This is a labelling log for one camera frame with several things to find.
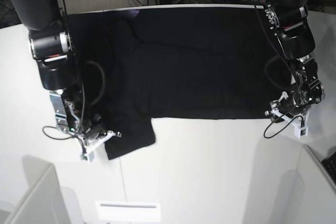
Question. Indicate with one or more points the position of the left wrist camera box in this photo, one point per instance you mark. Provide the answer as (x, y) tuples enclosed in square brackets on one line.
[(299, 132)]

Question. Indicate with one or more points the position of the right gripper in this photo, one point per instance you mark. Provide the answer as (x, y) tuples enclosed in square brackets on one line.
[(93, 134)]

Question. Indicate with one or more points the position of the white slotted table plate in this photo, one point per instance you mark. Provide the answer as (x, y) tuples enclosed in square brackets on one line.
[(128, 211)]

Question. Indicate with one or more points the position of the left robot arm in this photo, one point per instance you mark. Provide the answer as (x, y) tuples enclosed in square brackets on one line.
[(295, 45)]

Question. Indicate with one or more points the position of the black keyboard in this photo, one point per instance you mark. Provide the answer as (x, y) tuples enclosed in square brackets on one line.
[(330, 166)]

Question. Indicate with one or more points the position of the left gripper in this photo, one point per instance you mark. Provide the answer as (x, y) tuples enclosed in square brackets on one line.
[(293, 108)]

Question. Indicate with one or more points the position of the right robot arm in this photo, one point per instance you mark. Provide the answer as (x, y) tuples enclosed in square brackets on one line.
[(52, 48)]

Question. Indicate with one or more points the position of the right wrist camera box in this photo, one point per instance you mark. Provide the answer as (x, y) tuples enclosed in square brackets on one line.
[(87, 156)]

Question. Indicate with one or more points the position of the black T-shirt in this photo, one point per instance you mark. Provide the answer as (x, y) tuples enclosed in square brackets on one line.
[(193, 63)]

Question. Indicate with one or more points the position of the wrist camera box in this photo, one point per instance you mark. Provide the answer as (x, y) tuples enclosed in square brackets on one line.
[(87, 156), (299, 132)]

